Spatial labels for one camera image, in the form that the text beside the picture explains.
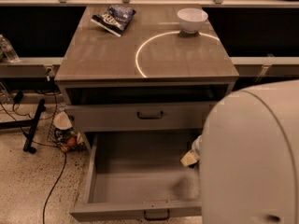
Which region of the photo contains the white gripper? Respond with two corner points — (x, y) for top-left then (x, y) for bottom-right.
(180, 135), (202, 168)

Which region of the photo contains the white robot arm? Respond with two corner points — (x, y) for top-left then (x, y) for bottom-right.
(181, 80), (299, 224)

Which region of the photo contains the grey top drawer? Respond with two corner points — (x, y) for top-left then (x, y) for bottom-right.
(66, 102), (216, 133)

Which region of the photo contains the open middle drawer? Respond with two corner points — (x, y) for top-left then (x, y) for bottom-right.
(70, 129), (201, 222)

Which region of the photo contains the grey drawer cabinet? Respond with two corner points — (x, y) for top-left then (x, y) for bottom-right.
(55, 4), (239, 147)

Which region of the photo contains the white bowl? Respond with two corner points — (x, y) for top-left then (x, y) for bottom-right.
(177, 8), (208, 34)

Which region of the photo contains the blue chip bag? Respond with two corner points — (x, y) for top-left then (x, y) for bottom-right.
(91, 5), (136, 37)

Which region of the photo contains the black stand leg left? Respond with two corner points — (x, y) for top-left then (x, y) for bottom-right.
(0, 99), (46, 154)

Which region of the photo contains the clear water bottle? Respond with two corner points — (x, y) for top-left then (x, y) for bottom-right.
(0, 35), (20, 63)

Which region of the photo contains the black middle drawer handle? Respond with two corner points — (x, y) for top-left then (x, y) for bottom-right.
(143, 209), (170, 221)

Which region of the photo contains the black drawer handle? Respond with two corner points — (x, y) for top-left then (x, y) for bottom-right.
(143, 209), (170, 221)
(136, 111), (164, 119)

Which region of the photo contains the black top drawer handle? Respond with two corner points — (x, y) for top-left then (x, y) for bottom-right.
(136, 111), (164, 119)

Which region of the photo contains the black floor cable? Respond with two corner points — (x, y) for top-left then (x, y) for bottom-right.
(0, 91), (68, 224)

